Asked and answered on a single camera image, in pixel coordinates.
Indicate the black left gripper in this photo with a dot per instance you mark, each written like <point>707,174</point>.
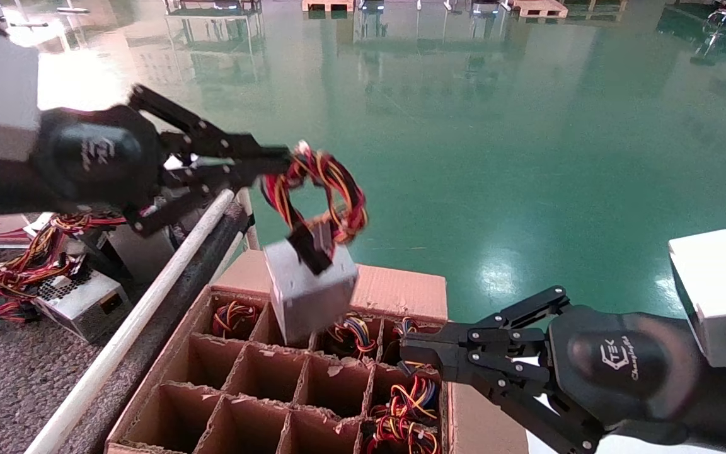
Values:
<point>98,157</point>

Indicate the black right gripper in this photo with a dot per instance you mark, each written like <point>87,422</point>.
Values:
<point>621,372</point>

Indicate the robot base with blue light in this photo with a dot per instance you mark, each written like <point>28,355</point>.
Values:
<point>372,5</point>
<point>484,6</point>

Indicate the cardboard box with dividers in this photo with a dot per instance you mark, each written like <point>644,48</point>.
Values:
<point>394,290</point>

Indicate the large silver power supply unit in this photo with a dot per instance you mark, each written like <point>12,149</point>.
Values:
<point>139,249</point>

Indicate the black foam tube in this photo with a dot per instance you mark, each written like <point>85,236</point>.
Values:
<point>167,315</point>

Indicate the white flat power supply unit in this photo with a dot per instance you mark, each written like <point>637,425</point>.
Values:
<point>38,226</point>

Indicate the power supply with mesh vent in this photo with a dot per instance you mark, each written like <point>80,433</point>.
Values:
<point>82,302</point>

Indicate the wooden pallet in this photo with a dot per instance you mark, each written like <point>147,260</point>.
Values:
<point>536,7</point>
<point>328,5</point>

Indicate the grey flat stand base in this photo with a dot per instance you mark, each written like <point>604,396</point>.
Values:
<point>29,25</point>
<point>73,10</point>

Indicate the white table frame post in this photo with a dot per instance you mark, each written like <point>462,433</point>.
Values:
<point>251,233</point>

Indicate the metal trolley frame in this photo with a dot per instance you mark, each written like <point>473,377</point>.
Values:
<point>212,11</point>

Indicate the long white table rail pipe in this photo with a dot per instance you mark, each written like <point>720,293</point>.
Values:
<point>123,340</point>

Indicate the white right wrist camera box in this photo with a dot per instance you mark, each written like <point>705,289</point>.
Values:
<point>716,284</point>

